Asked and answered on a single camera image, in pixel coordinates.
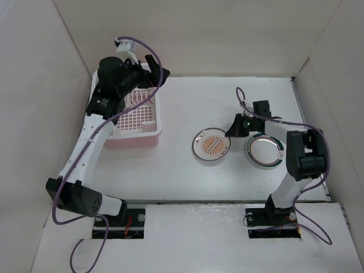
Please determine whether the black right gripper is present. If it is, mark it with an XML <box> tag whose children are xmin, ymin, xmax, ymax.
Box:
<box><xmin>225</xmin><ymin>113</ymin><xmax>258</xmax><ymax>138</ymax></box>

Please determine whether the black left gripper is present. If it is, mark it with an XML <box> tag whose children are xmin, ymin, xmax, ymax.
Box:
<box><xmin>117</xmin><ymin>55</ymin><xmax>170</xmax><ymax>97</ymax></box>

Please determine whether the orange sunburst plate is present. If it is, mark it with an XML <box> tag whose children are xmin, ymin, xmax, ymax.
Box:
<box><xmin>191</xmin><ymin>127</ymin><xmax>231</xmax><ymax>166</ymax></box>

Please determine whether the green red rimmed plate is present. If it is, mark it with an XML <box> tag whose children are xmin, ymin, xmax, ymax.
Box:
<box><xmin>245</xmin><ymin>133</ymin><xmax>285</xmax><ymax>168</ymax></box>

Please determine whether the white plate grey rim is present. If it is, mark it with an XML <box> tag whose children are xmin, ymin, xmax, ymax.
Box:
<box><xmin>125</xmin><ymin>96</ymin><xmax>134</xmax><ymax>109</ymax></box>

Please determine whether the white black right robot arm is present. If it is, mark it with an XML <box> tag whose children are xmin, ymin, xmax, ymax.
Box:
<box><xmin>225</xmin><ymin>101</ymin><xmax>330</xmax><ymax>227</ymax></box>

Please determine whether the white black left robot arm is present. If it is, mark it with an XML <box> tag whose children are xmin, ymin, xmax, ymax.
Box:
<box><xmin>45</xmin><ymin>54</ymin><xmax>170</xmax><ymax>226</ymax></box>

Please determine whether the white pink dish rack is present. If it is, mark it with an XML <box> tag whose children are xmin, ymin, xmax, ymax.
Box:
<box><xmin>82</xmin><ymin>71</ymin><xmax>162</xmax><ymax>149</ymax></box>

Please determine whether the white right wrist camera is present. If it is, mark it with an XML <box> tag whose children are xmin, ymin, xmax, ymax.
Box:
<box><xmin>241</xmin><ymin>102</ymin><xmax>254</xmax><ymax>117</ymax></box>

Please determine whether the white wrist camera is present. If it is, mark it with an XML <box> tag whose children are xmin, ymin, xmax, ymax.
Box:
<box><xmin>114</xmin><ymin>38</ymin><xmax>138</xmax><ymax>64</ymax></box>
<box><xmin>241</xmin><ymin>102</ymin><xmax>254</xmax><ymax>117</ymax></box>

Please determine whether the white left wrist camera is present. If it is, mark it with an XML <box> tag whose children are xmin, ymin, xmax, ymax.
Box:
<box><xmin>114</xmin><ymin>38</ymin><xmax>138</xmax><ymax>64</ymax></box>

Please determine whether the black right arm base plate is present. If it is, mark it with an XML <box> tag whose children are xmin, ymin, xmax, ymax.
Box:
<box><xmin>245</xmin><ymin>206</ymin><xmax>301</xmax><ymax>239</ymax></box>

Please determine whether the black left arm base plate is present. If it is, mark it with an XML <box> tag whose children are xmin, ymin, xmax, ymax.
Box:
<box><xmin>92</xmin><ymin>208</ymin><xmax>146</xmax><ymax>239</ymax></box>

